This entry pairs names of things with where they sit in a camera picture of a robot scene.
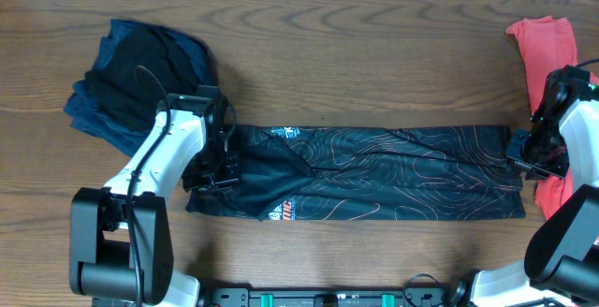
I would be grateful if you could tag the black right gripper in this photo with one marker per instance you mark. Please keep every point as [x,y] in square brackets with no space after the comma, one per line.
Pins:
[535,171]

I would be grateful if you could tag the black printed cycling jersey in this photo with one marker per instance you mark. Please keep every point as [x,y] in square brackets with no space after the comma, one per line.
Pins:
[453,173]

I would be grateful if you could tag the black folded garment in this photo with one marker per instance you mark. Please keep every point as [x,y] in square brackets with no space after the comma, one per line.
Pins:
[145,65]

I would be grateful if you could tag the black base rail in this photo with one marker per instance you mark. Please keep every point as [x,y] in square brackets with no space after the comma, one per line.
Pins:
[421,291]

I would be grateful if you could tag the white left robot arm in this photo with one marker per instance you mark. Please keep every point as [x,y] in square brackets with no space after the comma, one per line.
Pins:
[120,251]

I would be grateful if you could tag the red folded garment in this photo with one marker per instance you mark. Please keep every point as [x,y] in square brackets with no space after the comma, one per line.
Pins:
[545,45]

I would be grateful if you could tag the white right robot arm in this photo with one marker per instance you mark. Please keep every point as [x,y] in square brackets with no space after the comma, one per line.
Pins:
[560,267]

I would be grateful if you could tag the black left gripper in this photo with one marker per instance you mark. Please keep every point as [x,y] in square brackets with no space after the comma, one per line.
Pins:
[234,162]

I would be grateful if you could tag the navy blue folded garment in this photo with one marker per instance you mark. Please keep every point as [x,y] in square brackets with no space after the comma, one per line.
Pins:
[85,114]

